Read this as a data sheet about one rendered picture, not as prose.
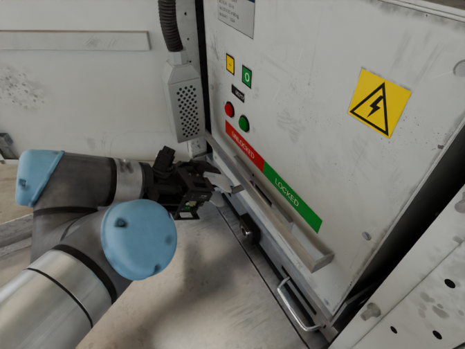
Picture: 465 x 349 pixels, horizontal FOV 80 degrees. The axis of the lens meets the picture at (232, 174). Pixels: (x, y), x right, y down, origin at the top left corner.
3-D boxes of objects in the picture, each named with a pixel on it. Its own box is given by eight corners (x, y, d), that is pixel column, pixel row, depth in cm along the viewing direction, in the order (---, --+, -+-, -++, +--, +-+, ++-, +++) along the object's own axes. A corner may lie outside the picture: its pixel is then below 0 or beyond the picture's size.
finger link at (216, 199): (236, 211, 58) (199, 211, 52) (223, 193, 62) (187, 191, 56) (243, 200, 57) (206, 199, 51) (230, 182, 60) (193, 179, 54)
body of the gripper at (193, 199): (201, 221, 51) (138, 222, 43) (185, 191, 57) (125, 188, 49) (219, 188, 48) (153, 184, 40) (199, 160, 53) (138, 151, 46)
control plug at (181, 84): (177, 145, 64) (165, 69, 51) (170, 133, 67) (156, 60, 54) (208, 135, 66) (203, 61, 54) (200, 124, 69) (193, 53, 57)
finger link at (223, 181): (243, 200, 57) (206, 199, 51) (230, 182, 60) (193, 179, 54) (250, 188, 55) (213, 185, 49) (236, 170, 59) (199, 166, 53)
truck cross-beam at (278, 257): (329, 343, 51) (338, 333, 47) (207, 169, 85) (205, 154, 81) (349, 329, 53) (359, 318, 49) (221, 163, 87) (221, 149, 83)
